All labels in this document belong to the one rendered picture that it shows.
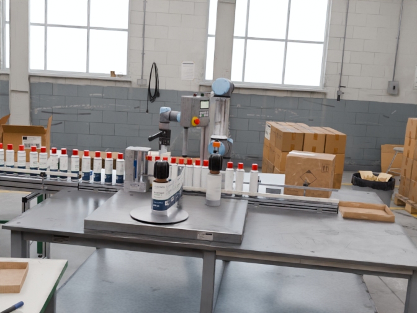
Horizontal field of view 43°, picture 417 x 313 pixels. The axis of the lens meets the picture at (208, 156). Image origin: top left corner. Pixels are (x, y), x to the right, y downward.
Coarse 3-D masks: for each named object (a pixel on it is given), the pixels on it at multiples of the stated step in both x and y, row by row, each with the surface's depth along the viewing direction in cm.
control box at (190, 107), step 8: (184, 96) 335; (192, 96) 337; (184, 104) 335; (192, 104) 332; (184, 112) 336; (192, 112) 332; (208, 112) 344; (184, 120) 337; (192, 120) 334; (200, 120) 339
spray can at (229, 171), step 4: (228, 164) 334; (232, 164) 334; (228, 168) 335; (232, 168) 335; (228, 172) 334; (232, 172) 334; (228, 176) 334; (232, 176) 335; (228, 180) 335; (232, 180) 336; (228, 184) 335; (232, 184) 336; (228, 188) 336; (232, 188) 337
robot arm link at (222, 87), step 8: (216, 80) 361; (224, 80) 360; (216, 88) 361; (224, 88) 359; (232, 88) 369; (216, 96) 363; (224, 96) 361; (216, 104) 365; (224, 104) 364; (216, 112) 365; (224, 112) 365; (216, 120) 366; (224, 120) 366; (216, 128) 366; (224, 128) 367; (216, 136) 366; (224, 136) 367; (224, 144) 366; (224, 152) 367
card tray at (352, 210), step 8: (344, 208) 340; (352, 208) 341; (360, 208) 342; (368, 208) 343; (376, 208) 342; (384, 208) 342; (344, 216) 320; (352, 216) 319; (360, 216) 318; (368, 216) 318; (376, 216) 317; (384, 216) 317; (392, 216) 316
